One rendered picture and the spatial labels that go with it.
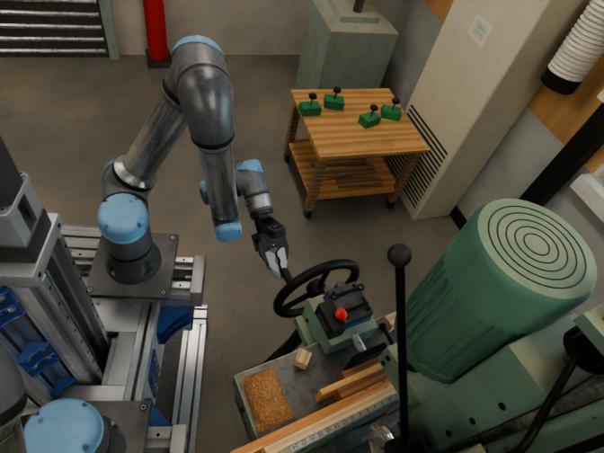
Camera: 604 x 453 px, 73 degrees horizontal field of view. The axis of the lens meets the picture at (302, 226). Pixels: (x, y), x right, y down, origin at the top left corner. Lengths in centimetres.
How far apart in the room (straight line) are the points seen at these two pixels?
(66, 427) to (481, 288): 72
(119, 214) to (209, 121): 37
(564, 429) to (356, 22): 271
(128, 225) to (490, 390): 84
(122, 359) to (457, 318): 90
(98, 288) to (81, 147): 174
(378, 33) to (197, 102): 219
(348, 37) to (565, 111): 134
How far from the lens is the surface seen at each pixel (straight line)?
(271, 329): 208
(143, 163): 113
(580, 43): 207
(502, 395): 68
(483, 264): 58
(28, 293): 85
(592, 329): 58
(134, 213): 111
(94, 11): 354
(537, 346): 66
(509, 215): 65
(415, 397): 94
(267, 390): 101
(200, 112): 88
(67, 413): 91
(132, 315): 131
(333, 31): 282
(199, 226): 239
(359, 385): 104
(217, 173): 99
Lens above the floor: 189
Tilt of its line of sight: 50 degrees down
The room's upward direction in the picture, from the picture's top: 16 degrees clockwise
